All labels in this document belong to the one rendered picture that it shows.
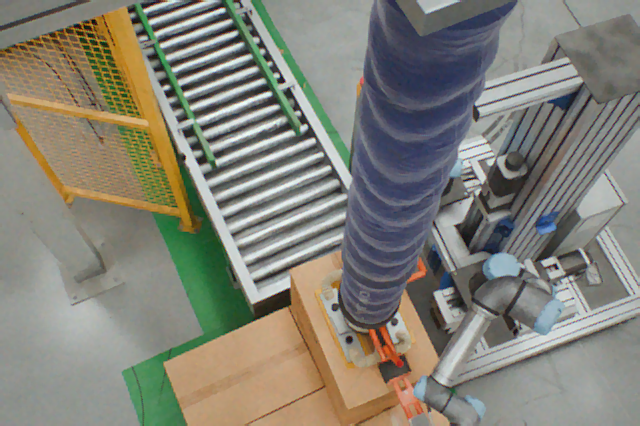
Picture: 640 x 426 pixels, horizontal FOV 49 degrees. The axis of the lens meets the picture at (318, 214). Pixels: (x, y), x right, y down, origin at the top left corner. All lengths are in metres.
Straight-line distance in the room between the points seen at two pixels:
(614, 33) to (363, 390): 1.49
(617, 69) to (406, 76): 1.01
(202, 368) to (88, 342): 0.91
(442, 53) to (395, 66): 0.10
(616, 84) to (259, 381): 1.88
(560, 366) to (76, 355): 2.50
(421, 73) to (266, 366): 2.11
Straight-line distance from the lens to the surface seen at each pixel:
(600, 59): 2.14
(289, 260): 3.27
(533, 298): 2.18
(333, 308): 2.72
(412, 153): 1.42
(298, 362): 3.13
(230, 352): 3.15
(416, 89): 1.24
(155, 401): 3.72
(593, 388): 3.94
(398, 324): 2.75
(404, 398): 2.56
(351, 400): 2.69
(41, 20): 0.85
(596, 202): 2.85
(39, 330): 3.98
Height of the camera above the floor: 3.58
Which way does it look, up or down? 64 degrees down
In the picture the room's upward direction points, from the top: 2 degrees clockwise
